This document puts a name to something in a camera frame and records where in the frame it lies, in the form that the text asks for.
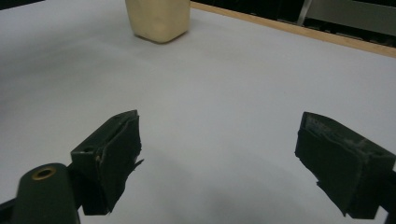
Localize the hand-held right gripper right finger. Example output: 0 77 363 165
294 111 396 220

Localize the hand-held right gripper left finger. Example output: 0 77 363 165
70 109 145 217

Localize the beige square container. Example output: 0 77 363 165
124 0 191 44

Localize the white table mat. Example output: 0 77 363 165
0 0 396 224

